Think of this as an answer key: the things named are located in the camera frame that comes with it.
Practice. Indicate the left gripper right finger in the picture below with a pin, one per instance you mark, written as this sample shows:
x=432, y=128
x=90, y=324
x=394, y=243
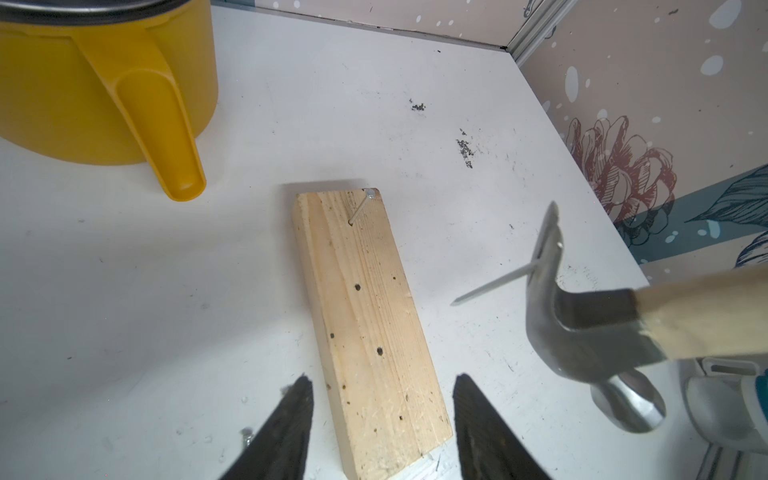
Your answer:
x=487, y=448

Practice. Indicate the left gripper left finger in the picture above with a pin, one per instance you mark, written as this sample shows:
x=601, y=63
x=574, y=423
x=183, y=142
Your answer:
x=279, y=449

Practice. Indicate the wooden handled claw hammer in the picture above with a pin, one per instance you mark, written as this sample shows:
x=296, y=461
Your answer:
x=602, y=338

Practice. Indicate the wooden block with nails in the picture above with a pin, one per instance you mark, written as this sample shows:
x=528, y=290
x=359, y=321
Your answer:
x=386, y=403

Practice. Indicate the teal and white round container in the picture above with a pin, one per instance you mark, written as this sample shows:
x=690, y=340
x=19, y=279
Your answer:
x=728, y=404

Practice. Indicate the yellow pot with glass lid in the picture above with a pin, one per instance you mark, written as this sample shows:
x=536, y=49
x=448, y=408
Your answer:
x=111, y=83

